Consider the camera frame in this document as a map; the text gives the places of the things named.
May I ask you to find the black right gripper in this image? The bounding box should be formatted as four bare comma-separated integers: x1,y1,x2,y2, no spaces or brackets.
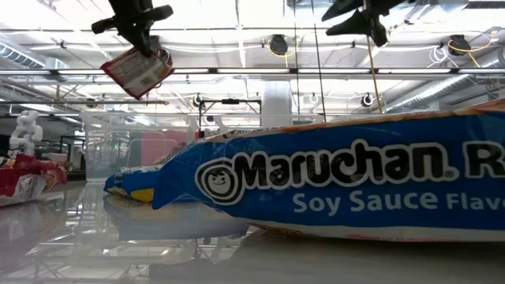
321,0,407,47

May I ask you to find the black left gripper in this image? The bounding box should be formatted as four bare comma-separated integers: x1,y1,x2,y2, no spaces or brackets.
91,0,174,58

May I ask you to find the red yellow noodle packet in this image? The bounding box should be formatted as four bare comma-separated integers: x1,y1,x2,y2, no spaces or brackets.
99,46,176,101

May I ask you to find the blue yellow noodle packet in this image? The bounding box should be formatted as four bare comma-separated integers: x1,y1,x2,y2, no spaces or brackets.
103,164,165,204

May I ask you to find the red Maruchan noodle packet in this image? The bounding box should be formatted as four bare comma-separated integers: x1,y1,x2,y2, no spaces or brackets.
0,153,68,208

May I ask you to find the large blue Maruchan soy packet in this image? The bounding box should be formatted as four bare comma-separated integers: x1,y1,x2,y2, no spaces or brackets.
151,98,505,244

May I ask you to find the clear plastic bin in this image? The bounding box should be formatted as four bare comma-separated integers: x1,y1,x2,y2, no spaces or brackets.
80,111,204,182

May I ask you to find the pink panel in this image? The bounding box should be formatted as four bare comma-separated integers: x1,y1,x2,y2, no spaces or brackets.
140,130,189,166

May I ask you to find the white building column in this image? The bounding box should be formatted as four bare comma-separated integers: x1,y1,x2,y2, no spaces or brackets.
261,80,294,128

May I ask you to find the black hanging cable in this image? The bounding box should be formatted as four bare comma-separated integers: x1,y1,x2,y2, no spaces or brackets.
309,0,327,123

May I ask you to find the yellow hanging cord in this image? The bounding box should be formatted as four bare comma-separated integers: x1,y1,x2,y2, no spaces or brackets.
365,35,384,114

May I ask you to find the black metal frame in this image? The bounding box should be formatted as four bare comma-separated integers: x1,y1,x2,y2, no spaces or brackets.
198,98,263,125

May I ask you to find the silver ceiling duct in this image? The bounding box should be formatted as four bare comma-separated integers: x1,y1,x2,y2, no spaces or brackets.
386,58,505,115

